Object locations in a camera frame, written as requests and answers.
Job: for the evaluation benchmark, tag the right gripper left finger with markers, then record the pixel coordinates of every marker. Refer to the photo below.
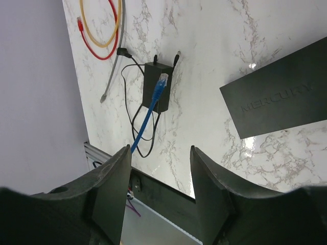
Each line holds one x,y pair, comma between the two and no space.
87,210

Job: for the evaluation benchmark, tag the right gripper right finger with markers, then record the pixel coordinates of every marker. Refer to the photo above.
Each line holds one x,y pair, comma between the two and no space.
232,210

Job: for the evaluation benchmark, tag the black network switch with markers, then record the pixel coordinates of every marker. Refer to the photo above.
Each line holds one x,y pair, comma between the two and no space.
287,93

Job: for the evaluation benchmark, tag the black power adapter with cord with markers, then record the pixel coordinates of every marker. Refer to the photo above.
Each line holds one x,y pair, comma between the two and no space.
156,95

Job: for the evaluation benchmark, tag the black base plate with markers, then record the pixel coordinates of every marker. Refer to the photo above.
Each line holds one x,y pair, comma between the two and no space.
175,206

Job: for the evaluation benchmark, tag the aluminium front rail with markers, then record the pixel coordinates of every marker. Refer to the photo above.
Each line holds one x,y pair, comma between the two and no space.
95,156

